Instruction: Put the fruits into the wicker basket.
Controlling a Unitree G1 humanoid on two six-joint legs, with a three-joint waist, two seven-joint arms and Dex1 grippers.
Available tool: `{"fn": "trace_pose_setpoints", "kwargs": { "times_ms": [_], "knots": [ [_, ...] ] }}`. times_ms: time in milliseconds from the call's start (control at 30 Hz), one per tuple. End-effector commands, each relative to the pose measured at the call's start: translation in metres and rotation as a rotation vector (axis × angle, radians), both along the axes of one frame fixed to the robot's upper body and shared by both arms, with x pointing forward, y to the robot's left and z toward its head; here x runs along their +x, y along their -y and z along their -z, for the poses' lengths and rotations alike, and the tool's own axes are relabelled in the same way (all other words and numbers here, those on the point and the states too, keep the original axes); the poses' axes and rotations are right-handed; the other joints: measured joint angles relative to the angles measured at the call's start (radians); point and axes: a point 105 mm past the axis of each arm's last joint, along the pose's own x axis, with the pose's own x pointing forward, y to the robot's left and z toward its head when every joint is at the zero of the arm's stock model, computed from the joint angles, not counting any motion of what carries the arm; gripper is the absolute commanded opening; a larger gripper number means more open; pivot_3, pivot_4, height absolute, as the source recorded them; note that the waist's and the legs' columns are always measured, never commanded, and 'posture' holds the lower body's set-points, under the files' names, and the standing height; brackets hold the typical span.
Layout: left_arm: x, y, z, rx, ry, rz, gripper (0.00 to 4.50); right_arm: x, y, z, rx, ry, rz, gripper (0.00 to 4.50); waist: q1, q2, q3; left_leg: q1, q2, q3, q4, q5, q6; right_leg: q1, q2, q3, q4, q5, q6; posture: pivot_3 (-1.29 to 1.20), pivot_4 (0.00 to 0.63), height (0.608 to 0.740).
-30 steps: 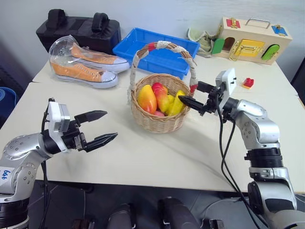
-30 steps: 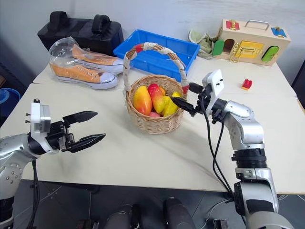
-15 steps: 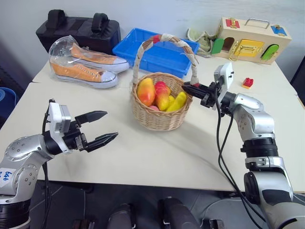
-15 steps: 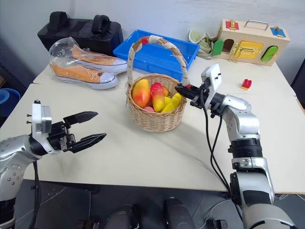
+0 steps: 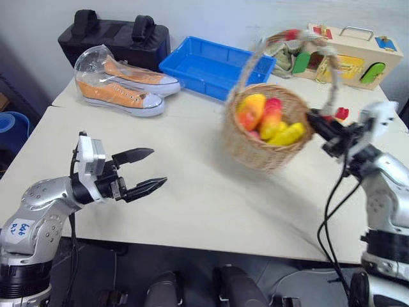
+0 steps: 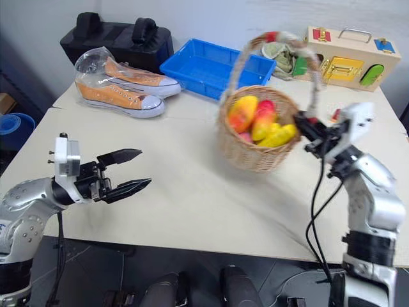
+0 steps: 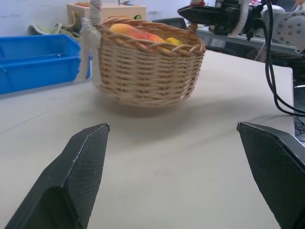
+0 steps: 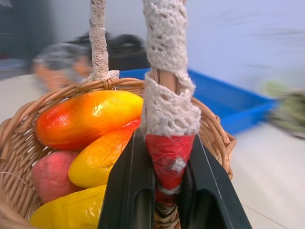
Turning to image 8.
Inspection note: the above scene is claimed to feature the pink peach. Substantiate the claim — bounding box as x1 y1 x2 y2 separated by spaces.
31 150 84 205

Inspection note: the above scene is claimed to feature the blue plastic tray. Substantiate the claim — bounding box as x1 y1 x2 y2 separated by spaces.
119 67 277 137

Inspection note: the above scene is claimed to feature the large red-orange mango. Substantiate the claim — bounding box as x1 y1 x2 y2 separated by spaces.
35 90 144 151

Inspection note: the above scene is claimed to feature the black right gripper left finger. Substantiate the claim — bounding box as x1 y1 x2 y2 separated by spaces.
97 127 157 229

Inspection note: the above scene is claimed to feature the green leafy bundle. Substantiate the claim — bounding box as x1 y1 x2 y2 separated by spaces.
261 80 305 139

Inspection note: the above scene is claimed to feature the wicker basket with lace handle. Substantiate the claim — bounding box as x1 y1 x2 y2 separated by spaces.
0 0 237 229

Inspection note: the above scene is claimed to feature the yellow fruit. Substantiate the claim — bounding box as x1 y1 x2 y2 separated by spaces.
29 184 107 229

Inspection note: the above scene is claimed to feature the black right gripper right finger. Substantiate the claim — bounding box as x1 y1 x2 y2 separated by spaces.
177 133 253 229

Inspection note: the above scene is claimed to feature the yellow-orange mango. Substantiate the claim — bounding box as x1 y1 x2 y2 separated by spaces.
68 118 142 188

